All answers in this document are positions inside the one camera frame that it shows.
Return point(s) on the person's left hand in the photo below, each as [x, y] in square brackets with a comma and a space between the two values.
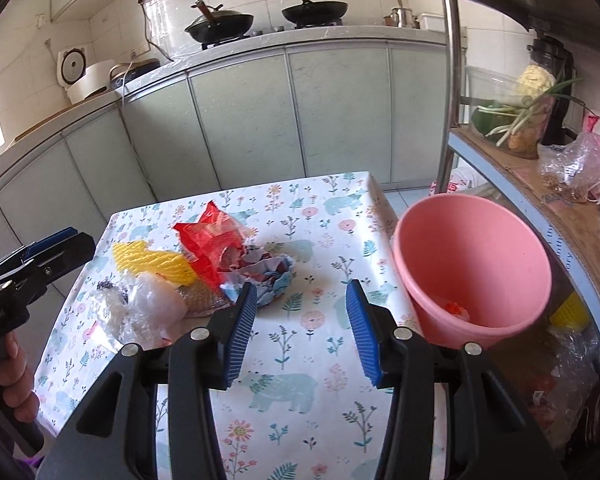
[15, 385]

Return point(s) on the clear glass bowl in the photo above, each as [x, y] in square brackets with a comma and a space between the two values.
[485, 85]

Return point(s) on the metal storage rack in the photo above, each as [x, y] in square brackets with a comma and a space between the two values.
[450, 60]

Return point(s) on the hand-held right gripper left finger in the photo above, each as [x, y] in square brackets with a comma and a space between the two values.
[242, 332]

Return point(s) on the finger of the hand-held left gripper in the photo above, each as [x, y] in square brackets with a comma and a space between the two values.
[65, 258]
[55, 238]

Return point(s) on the green pepper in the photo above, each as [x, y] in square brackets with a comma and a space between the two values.
[487, 122]

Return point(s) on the black frying wok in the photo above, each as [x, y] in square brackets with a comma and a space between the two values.
[315, 10]

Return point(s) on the brown mesh packet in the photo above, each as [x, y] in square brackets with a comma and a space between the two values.
[200, 301]

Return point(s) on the kitchen counter cabinets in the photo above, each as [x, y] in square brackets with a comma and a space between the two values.
[250, 110]

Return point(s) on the white red printed bag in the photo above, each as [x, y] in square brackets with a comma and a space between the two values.
[462, 180]

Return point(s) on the white rectangular container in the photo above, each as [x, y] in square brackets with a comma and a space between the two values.
[432, 22]

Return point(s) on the black wok with lid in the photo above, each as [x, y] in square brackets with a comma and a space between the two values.
[220, 25]

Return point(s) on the yellow foam fruit net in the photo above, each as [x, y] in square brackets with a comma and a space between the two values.
[150, 260]

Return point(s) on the red plastic wrapper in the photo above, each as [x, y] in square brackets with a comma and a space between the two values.
[205, 242]

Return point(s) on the cauliflower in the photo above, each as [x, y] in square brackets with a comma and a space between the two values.
[532, 80]

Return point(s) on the blue white wrapper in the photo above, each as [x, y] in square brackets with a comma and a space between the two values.
[280, 280]

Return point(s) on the clear bag with seeds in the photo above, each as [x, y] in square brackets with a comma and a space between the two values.
[575, 160]

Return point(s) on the black blender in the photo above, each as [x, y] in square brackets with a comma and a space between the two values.
[555, 55]

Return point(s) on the floral printed tablecloth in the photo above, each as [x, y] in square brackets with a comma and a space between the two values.
[300, 240]

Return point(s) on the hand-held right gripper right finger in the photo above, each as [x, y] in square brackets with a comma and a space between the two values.
[362, 335]

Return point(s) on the yellow packet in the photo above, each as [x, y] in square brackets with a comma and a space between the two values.
[570, 310]

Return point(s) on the large clear plastic bag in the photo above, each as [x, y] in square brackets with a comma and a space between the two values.
[565, 385]

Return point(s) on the small orange wrapper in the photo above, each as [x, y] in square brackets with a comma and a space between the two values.
[454, 310]

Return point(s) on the gas stove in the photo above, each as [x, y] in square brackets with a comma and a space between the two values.
[255, 34]

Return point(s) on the white rice cooker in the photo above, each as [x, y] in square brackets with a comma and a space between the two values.
[80, 70]

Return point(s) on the black electric cooker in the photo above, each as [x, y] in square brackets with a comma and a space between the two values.
[140, 67]

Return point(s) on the pink plastic bucket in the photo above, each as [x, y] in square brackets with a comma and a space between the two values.
[455, 240]

